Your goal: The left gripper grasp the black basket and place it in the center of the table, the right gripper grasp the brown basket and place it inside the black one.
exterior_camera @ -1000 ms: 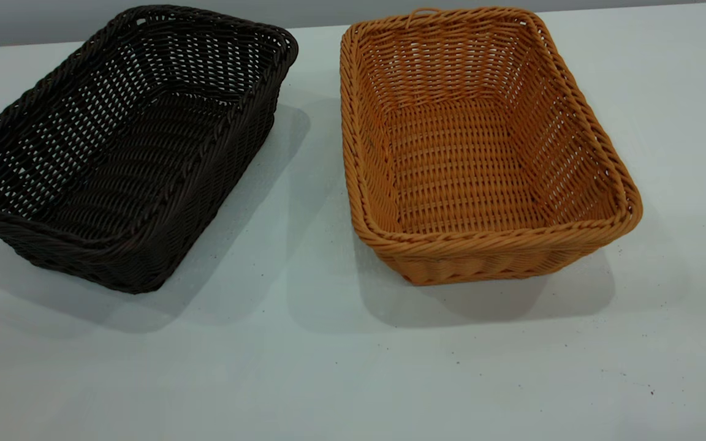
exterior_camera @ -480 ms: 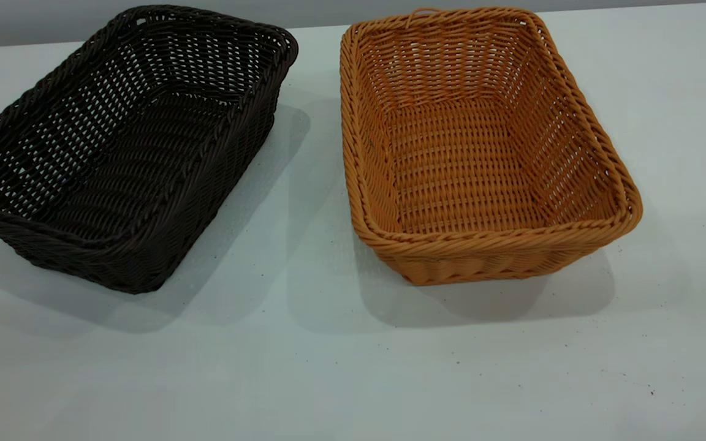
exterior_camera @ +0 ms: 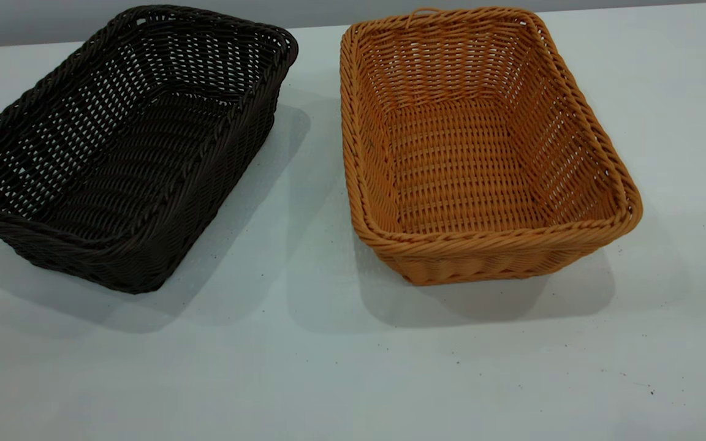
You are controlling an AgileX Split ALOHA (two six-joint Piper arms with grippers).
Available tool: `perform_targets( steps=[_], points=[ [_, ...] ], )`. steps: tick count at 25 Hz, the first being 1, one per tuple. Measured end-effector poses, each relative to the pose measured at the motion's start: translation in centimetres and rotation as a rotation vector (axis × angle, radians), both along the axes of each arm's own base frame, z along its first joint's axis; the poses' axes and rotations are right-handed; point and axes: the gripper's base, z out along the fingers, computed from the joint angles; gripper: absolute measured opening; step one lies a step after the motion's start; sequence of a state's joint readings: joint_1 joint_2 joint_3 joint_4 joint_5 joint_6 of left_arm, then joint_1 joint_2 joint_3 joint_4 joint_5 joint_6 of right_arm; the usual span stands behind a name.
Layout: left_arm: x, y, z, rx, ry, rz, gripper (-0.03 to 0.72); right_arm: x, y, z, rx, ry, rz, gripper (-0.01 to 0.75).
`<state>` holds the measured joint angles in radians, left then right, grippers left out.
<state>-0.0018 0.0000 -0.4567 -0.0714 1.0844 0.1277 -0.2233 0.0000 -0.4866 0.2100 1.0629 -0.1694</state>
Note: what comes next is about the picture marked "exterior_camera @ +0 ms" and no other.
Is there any orange wicker basket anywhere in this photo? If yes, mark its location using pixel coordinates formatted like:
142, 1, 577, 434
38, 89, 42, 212
340, 6, 643, 287

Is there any black wicker basket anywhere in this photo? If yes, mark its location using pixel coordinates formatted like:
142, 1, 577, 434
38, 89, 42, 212
0, 4, 299, 295

